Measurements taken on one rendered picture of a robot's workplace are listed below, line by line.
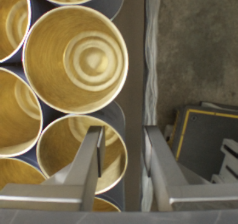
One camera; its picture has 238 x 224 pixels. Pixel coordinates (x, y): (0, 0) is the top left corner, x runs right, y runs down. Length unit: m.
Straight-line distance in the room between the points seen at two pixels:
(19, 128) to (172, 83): 1.25
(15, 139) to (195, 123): 1.04
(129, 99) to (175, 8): 1.25
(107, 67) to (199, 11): 1.31
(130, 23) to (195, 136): 1.03
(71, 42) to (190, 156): 1.11
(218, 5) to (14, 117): 1.48
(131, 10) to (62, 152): 0.16
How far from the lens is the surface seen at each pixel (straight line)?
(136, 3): 0.20
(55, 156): 0.17
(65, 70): 0.20
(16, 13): 0.22
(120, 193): 0.18
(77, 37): 0.19
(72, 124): 0.21
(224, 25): 1.54
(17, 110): 0.22
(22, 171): 0.24
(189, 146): 1.18
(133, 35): 0.19
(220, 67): 1.51
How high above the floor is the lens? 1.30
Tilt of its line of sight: 77 degrees down
